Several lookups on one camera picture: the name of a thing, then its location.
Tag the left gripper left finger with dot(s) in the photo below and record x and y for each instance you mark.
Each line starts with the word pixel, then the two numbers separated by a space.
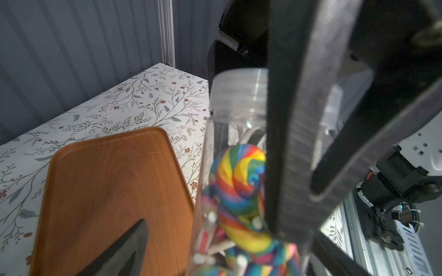
pixel 124 257

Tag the clear candy jar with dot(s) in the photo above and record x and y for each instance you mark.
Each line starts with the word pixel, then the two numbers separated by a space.
pixel 238 107

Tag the pile of colourful lollipops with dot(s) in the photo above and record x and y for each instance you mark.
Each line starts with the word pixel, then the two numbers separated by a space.
pixel 233 238

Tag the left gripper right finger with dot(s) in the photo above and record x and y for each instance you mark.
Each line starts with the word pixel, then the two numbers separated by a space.
pixel 293 120

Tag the brown wooden tray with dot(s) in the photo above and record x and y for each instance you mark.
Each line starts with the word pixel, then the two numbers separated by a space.
pixel 97 189

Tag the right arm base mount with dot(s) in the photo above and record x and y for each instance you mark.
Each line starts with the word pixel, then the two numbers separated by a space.
pixel 379 212

